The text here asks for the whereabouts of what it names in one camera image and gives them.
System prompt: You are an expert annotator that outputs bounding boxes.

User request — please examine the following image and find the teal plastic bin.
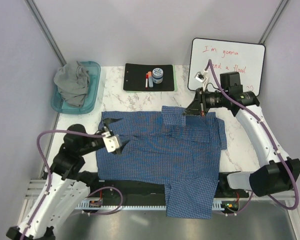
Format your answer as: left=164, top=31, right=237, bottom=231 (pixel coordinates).
left=50, top=61, right=101, bottom=115

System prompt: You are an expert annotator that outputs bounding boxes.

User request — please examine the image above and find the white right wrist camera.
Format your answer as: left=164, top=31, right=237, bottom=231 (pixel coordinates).
left=195, top=71, right=208, bottom=84

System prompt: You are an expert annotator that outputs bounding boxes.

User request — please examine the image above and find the black clipboard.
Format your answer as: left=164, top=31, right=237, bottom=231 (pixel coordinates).
left=123, top=63, right=175, bottom=93

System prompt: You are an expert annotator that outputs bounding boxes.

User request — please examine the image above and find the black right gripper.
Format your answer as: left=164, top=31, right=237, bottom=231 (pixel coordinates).
left=182, top=87, right=228, bottom=116

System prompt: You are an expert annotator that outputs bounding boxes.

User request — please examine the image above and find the aluminium extrusion frame rail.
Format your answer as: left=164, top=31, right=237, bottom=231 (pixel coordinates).
left=25, top=179, right=295, bottom=201

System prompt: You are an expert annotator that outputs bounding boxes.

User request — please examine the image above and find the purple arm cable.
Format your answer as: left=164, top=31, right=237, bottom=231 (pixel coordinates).
left=19, top=130, right=123, bottom=240
left=204, top=59, right=300, bottom=218

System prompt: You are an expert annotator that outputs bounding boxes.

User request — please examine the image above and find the grey crumpled shirt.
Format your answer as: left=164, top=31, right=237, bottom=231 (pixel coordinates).
left=53, top=61, right=91, bottom=108

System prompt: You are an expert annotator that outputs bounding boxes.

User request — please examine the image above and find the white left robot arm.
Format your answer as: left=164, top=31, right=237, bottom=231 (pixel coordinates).
left=6, top=118, right=127, bottom=240

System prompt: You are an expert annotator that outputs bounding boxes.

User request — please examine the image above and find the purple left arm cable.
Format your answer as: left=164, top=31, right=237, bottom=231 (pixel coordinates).
left=19, top=130, right=123, bottom=240

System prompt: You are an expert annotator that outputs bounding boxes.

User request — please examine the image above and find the white slotted cable duct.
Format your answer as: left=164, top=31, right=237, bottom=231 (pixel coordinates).
left=75, top=198, right=239, bottom=211

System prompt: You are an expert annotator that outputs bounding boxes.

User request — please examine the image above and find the white whiteboard black frame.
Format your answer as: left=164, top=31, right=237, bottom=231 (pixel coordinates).
left=187, top=38, right=266, bottom=96

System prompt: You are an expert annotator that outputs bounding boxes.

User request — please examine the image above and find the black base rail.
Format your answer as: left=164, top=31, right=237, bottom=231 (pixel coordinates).
left=90, top=172, right=249, bottom=206

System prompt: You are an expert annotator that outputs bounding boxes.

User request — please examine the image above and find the blue lidded small jar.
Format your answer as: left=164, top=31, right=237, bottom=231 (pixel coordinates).
left=152, top=67, right=164, bottom=84

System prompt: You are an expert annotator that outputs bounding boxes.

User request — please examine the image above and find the red marker pen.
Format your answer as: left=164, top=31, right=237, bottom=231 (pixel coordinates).
left=145, top=73, right=149, bottom=89

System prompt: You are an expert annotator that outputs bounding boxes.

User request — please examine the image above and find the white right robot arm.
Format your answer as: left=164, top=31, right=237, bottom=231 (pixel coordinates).
left=184, top=71, right=300, bottom=197

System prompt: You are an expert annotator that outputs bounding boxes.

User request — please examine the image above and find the blue checkered long sleeve shirt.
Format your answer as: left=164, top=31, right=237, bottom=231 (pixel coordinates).
left=96, top=106, right=227, bottom=219

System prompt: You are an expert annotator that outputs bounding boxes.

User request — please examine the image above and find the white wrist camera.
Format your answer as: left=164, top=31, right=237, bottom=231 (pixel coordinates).
left=102, top=134, right=122, bottom=153
left=195, top=71, right=208, bottom=84

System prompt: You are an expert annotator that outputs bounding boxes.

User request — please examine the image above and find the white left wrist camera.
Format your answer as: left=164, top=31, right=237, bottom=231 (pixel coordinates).
left=102, top=134, right=122, bottom=153

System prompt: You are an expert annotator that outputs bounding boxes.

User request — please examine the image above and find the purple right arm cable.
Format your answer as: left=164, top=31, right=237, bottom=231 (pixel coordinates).
left=204, top=59, right=300, bottom=218

